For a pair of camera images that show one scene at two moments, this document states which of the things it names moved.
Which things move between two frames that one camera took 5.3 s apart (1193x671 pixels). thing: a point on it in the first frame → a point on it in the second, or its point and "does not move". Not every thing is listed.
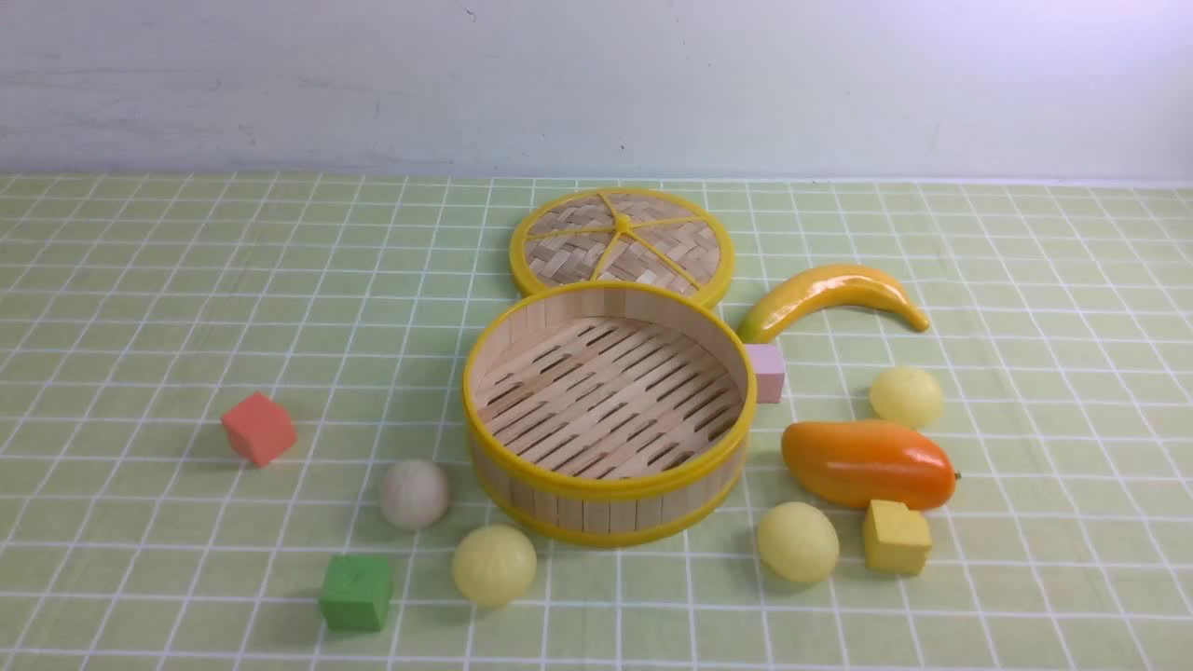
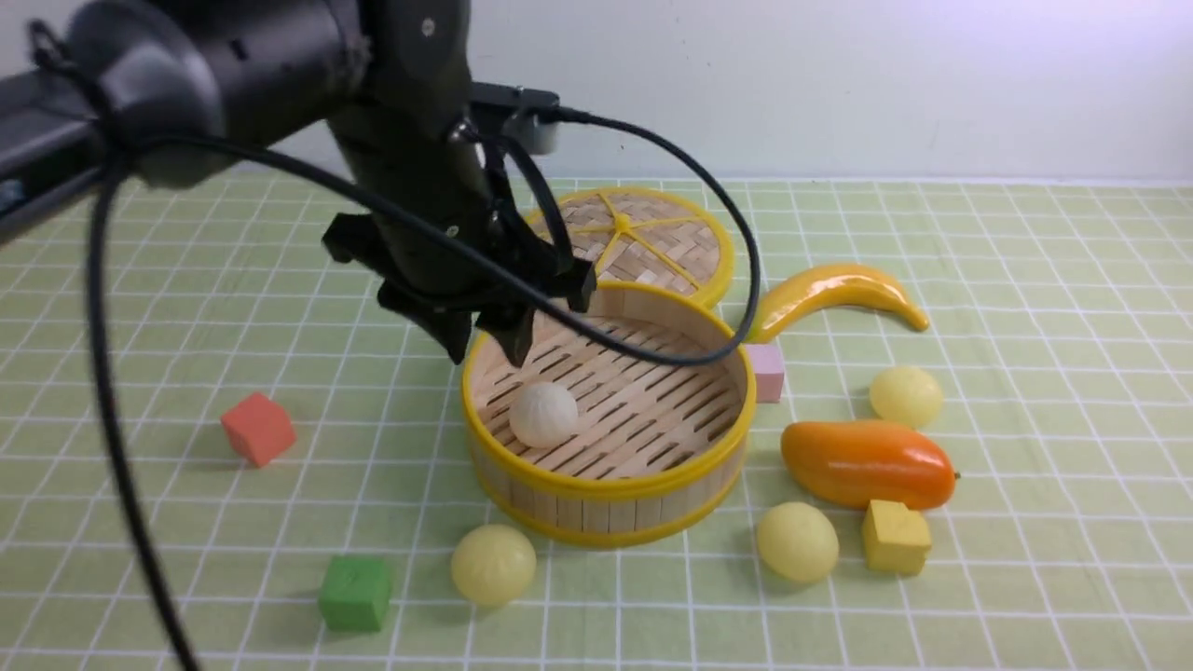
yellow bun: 494,564 does not move
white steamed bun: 414,494 → 542,415
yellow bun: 909,396 does not move
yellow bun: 799,541 does not move
